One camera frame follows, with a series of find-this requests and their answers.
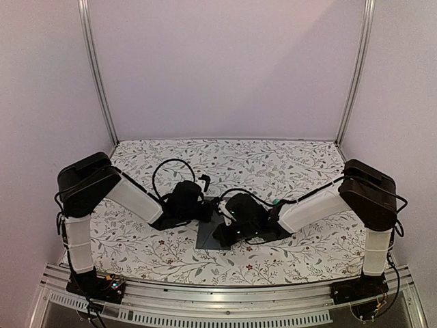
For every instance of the left aluminium frame post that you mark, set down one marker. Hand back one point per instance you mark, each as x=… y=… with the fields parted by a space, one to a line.
x=92 y=55

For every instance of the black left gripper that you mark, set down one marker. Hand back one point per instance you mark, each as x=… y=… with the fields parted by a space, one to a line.
x=205 y=216

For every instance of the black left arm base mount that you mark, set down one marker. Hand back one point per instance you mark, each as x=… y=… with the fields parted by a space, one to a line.
x=110 y=288

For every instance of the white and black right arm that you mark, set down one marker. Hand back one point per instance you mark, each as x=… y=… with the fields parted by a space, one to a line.
x=367 y=192

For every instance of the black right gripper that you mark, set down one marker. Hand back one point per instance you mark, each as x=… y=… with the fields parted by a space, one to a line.
x=223 y=239

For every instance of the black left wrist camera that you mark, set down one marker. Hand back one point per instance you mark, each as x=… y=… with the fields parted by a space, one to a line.
x=204 y=182

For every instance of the aluminium frame post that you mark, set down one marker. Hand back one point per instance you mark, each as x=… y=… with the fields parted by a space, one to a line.
x=92 y=55
x=359 y=65

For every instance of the floral patterned table mat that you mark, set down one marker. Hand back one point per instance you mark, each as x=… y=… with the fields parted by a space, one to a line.
x=331 y=248

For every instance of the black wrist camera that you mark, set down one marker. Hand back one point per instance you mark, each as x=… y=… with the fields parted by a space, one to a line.
x=216 y=204
x=204 y=182

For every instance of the aluminium slotted front rail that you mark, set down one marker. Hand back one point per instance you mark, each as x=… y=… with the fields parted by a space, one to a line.
x=163 y=304

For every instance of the right aluminium frame post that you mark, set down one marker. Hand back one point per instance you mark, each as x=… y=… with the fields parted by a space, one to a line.
x=359 y=65

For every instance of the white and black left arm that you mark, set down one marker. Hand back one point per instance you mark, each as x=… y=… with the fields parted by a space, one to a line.
x=83 y=187

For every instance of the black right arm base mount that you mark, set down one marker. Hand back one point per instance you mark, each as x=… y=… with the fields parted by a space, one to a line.
x=362 y=287

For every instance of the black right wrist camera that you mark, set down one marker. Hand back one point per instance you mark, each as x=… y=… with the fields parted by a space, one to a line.
x=216 y=204

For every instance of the grey-blue envelope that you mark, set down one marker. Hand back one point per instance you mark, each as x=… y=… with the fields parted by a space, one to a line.
x=205 y=240

